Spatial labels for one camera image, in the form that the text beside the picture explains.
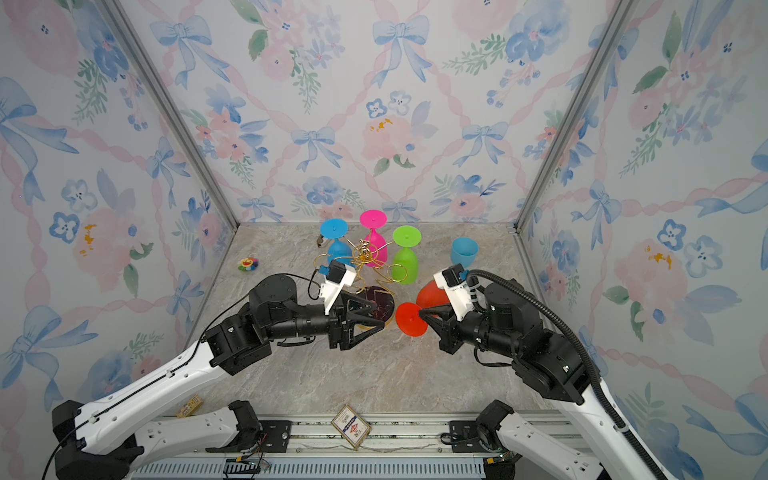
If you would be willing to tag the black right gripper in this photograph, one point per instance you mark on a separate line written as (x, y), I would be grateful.
(446, 328)

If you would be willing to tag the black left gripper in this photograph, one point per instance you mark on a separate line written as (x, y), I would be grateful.
(339, 328)

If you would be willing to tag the red wine glass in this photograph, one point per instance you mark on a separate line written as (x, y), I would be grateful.
(407, 314)

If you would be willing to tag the light blue wine glass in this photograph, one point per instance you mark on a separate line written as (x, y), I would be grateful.
(464, 251)

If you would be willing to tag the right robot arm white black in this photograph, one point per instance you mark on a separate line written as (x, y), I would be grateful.
(504, 319)

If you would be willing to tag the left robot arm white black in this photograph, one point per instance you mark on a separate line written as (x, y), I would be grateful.
(121, 432)

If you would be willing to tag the cyan wine glass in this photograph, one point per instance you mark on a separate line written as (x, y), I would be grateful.
(335, 230)

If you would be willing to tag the green wine glass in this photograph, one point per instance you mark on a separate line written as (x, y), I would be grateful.
(405, 264)

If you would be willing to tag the magenta wine glass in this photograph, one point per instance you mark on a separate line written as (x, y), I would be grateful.
(376, 244)

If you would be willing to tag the small framed card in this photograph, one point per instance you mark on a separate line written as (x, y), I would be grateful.
(351, 426)

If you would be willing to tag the rainbow flower plush toy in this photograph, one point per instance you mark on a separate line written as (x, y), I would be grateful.
(248, 264)

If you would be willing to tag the small yellow wooden block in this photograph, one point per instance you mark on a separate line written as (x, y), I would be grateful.
(189, 407)

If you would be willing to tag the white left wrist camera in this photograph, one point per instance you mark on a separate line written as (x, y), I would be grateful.
(337, 275)

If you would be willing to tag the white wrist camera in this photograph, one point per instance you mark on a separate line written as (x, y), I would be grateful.
(453, 282)
(337, 275)

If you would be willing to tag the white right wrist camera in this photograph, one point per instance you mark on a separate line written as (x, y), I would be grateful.
(453, 282)

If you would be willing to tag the gold wire glass rack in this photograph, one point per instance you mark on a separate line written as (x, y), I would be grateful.
(378, 284)

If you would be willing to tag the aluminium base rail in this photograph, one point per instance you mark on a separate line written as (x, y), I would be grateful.
(399, 446)

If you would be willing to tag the aluminium corner post right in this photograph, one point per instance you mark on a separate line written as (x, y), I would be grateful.
(607, 42)

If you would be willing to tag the aluminium corner post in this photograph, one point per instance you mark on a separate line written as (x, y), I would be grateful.
(607, 42)
(117, 19)

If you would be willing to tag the aluminium corner post left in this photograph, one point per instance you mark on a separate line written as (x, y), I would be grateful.
(117, 19)

